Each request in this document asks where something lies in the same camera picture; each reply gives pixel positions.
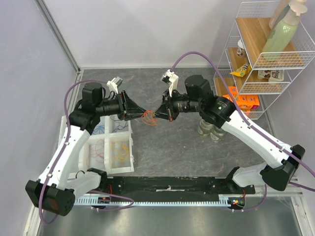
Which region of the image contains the orange snack box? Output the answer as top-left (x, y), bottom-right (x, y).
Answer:
top-left (221, 86), bottom-right (260, 116)

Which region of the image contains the aluminium corner post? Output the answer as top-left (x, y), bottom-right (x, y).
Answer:
top-left (34, 0), bottom-right (80, 73)

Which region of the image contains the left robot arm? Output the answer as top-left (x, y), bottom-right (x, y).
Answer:
top-left (25, 81), bottom-right (146, 218)

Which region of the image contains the yellow snack bag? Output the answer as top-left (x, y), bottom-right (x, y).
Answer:
top-left (230, 62), bottom-right (252, 78)

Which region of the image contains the glass water bottle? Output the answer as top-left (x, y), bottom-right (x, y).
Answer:
top-left (197, 119), bottom-right (214, 137)
top-left (210, 125), bottom-right (225, 142)

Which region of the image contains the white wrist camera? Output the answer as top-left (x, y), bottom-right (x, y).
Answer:
top-left (160, 69), bottom-right (179, 97)
top-left (106, 77), bottom-right (123, 94)

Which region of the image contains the white compartment tray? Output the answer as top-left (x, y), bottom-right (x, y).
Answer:
top-left (69, 115), bottom-right (134, 178)

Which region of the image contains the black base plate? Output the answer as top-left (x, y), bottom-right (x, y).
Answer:
top-left (97, 177), bottom-right (255, 202)

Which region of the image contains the orange wire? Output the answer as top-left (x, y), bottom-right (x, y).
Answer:
top-left (142, 110), bottom-right (158, 127)

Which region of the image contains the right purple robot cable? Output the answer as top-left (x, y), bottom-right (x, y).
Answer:
top-left (171, 51), bottom-right (315, 212)

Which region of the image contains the yellow wire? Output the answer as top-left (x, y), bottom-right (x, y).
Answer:
top-left (112, 142), bottom-right (130, 163)

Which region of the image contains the small white cup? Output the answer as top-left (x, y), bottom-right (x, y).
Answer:
top-left (237, 39), bottom-right (246, 58)

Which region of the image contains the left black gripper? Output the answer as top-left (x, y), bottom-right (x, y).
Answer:
top-left (95, 89), bottom-right (147, 121)

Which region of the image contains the beige pump bottle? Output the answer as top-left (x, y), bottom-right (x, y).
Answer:
top-left (268, 0), bottom-right (300, 30)

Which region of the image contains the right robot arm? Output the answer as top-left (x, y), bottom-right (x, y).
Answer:
top-left (155, 71), bottom-right (305, 194)

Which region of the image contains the green lotion pump bottle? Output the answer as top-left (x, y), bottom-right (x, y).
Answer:
top-left (262, 2), bottom-right (307, 62)

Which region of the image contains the left glass water bottle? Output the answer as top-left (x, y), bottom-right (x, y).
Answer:
top-left (197, 119), bottom-right (214, 137)

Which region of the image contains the white wire shelf rack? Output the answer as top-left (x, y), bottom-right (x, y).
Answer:
top-left (218, 1), bottom-right (315, 119)

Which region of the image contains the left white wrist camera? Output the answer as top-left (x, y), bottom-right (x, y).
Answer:
top-left (106, 77), bottom-right (123, 94)

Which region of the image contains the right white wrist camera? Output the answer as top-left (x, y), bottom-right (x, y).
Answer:
top-left (160, 69), bottom-right (179, 97)

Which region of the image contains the right glass water bottle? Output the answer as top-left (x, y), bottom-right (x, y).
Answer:
top-left (210, 125), bottom-right (225, 142)

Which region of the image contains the pink wire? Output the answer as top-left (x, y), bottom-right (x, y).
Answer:
top-left (86, 139), bottom-right (105, 164)

